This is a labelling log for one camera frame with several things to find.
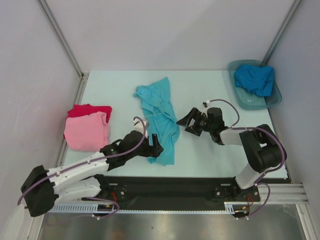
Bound light blue t-shirt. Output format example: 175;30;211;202
133;77;180;166

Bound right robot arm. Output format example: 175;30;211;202
176;107;287;201

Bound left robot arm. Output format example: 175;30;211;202
21;130;164;217

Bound translucent blue plastic bin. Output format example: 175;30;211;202
227;59;282;110

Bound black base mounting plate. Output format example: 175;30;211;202
94;174;261;211

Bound pink folded t-shirt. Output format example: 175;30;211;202
64;111;110;152

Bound dark blue crumpled t-shirt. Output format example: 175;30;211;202
234;64;275;97

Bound red folded t-shirt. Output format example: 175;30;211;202
67;104;113;124

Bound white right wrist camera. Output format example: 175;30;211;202
202;100;211;117

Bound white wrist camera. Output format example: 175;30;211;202
132;119;149;133
202;100;211;117

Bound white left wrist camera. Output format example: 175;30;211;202
132;119;149;133

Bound aluminium frame rail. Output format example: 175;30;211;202
254;183;309;205

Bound light blue cable duct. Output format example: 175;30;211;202
49;203;117;214

